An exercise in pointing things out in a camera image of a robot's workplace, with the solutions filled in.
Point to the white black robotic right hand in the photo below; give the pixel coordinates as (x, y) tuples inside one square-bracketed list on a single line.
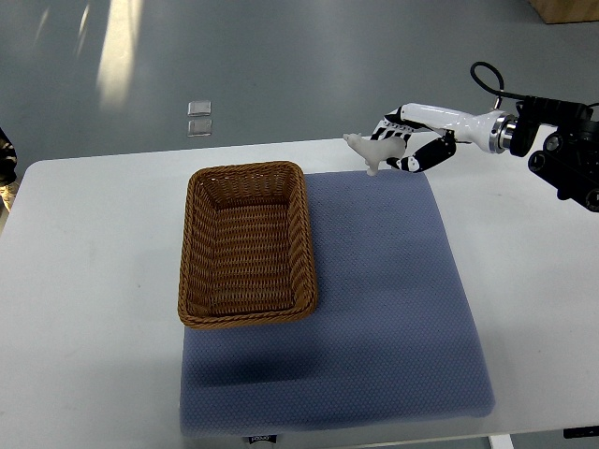
[(435, 131)]

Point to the white bear figurine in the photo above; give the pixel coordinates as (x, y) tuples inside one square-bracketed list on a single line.
[(374, 152)]

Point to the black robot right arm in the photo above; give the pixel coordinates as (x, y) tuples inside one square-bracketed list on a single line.
[(559, 138)]

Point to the brown wicker basket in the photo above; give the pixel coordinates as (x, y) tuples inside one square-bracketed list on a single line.
[(247, 252)]

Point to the brown cardboard box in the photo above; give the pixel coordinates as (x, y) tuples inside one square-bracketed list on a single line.
[(566, 11)]

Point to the blue grey table mat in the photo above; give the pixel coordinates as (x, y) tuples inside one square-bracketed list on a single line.
[(392, 337)]

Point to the lower clear floor plate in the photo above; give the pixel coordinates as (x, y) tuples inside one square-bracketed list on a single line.
[(199, 127)]

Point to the clear floor plate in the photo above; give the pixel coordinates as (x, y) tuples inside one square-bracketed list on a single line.
[(199, 108), (199, 127)]

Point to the upper clear floor plate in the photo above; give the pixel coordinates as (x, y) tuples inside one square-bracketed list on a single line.
[(199, 108)]

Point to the black table control panel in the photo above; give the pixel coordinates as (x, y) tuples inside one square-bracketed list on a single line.
[(581, 432)]

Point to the black table brand label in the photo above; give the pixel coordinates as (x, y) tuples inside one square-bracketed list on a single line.
[(263, 438)]

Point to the person in black clothes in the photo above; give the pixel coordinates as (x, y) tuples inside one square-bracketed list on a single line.
[(10, 182)]

